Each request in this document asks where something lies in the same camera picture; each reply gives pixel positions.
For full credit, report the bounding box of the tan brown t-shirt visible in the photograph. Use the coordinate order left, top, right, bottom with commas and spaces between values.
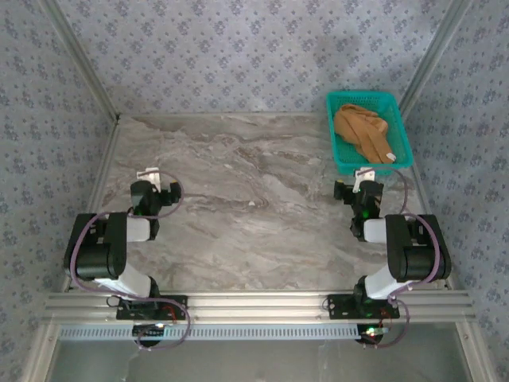
332, 103, 398, 164

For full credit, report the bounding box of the teal plastic mesh basket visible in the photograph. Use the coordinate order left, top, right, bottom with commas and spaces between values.
325, 91, 414, 176

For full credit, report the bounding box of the black controller board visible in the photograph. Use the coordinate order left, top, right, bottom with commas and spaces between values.
132, 323, 167, 346
355, 324, 390, 346

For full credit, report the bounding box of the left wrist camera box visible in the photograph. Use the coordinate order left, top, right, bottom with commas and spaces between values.
130, 167, 161, 208

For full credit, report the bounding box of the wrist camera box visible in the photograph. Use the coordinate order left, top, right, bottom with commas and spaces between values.
130, 167, 161, 208
355, 166, 385, 208

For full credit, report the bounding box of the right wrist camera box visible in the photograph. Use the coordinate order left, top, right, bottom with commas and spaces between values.
355, 166, 385, 208

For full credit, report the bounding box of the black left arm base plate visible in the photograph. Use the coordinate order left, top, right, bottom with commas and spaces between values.
116, 294, 188, 321

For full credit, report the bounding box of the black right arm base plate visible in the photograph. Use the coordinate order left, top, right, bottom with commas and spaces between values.
326, 294, 401, 321

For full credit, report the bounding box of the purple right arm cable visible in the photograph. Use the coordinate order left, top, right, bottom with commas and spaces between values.
362, 166, 454, 351

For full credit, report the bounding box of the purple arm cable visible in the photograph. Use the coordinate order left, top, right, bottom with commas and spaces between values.
65, 170, 192, 353
362, 166, 454, 351

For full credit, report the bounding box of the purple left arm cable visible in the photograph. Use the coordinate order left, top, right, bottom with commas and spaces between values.
65, 170, 192, 353

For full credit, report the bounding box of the aluminium extrusion mounting rail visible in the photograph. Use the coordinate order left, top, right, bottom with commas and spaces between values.
43, 292, 476, 323

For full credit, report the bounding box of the grey slotted cable duct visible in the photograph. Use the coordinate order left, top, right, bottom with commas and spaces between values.
58, 322, 359, 342

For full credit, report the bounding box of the aluminium frame post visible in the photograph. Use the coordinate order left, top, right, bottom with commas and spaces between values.
397, 0, 476, 116
37, 0, 122, 123

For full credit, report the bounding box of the aluminium frame leg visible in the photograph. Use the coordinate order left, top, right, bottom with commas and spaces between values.
19, 320, 60, 382
455, 320, 492, 382

